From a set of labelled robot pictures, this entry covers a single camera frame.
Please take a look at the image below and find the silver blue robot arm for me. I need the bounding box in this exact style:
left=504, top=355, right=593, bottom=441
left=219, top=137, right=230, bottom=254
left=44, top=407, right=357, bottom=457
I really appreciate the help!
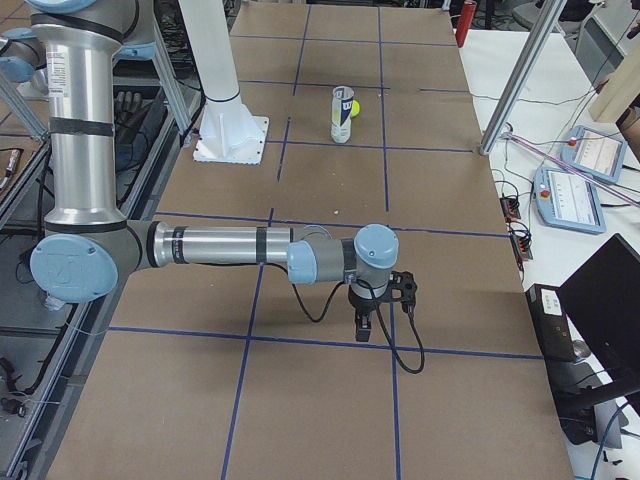
left=30, top=1, right=401, bottom=342

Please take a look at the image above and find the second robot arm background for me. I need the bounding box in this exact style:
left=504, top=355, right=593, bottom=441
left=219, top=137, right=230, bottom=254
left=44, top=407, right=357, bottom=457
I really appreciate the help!
left=1, top=27, right=48, bottom=97

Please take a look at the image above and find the teach pendant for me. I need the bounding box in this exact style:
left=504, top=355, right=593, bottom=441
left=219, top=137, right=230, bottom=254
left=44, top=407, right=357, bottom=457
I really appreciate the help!
left=561, top=125, right=628, bottom=184
left=533, top=166, right=606, bottom=235

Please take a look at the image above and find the red cylinder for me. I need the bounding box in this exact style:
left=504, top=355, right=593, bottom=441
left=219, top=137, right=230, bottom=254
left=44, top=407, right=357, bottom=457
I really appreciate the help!
left=455, top=0, right=477, bottom=48

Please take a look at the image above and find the orange terminal board upper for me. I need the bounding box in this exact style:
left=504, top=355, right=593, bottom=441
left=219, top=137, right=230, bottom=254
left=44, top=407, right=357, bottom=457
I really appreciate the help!
left=499, top=196, right=521, bottom=221

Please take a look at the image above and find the aluminium frame post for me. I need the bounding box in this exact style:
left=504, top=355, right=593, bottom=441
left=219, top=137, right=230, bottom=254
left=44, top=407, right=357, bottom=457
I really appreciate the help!
left=479, top=0, right=566, bottom=156

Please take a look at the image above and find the yellow tennis ball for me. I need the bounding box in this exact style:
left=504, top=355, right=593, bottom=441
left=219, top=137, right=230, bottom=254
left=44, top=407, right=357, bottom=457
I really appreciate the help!
left=350, top=100, right=361, bottom=118

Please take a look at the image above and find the orange terminal board lower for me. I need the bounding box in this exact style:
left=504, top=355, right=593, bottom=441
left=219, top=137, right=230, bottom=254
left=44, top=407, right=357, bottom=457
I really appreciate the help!
left=510, top=231, right=533, bottom=262

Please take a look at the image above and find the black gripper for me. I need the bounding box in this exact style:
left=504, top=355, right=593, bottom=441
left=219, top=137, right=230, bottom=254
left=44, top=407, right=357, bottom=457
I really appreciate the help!
left=348, top=284, right=391, bottom=342

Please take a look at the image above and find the near teach pendant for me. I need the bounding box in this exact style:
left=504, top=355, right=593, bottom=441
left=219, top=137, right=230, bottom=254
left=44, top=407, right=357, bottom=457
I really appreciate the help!
left=533, top=166, right=606, bottom=235

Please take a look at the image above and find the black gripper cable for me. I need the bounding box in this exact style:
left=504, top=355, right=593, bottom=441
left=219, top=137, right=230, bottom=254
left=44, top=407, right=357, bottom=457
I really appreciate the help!
left=288, top=263, right=427, bottom=373

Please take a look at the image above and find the pink ribbon cable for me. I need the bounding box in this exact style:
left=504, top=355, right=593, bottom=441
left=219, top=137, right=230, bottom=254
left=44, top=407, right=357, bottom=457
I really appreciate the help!
left=507, top=130, right=640, bottom=207

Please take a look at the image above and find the wooden board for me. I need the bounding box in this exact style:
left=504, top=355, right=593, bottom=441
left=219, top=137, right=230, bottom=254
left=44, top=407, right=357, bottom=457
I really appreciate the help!
left=589, top=45, right=640, bottom=123

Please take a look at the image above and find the far teach pendant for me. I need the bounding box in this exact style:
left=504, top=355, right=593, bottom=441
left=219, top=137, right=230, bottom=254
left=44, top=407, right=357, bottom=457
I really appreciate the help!
left=561, top=125, right=628, bottom=184

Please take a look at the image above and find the clear tennis ball can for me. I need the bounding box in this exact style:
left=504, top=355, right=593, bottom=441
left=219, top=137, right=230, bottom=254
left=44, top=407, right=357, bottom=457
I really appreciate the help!
left=330, top=86, right=354, bottom=144

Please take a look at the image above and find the black monitor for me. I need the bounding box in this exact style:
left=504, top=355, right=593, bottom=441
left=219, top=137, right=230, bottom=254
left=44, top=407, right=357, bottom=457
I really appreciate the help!
left=558, top=233, right=639, bottom=380

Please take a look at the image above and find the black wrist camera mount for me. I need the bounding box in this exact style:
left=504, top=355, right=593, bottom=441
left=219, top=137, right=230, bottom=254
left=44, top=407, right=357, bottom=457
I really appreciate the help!
left=388, top=271, right=418, bottom=315

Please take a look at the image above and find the orange terminal board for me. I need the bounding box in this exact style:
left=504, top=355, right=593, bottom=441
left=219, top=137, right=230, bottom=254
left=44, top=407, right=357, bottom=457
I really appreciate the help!
left=510, top=231, right=533, bottom=262
left=499, top=196, right=521, bottom=221

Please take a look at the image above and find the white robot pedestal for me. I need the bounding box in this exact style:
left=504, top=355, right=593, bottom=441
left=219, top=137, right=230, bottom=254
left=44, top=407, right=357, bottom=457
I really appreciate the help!
left=179, top=0, right=269, bottom=165

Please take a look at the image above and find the black computer box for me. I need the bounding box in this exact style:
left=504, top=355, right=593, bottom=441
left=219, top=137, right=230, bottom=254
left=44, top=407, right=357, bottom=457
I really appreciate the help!
left=526, top=284, right=577, bottom=362

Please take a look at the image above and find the blue cable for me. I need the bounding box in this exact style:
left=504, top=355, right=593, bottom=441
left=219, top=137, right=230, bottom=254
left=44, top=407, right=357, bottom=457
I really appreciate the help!
left=588, top=399, right=632, bottom=480

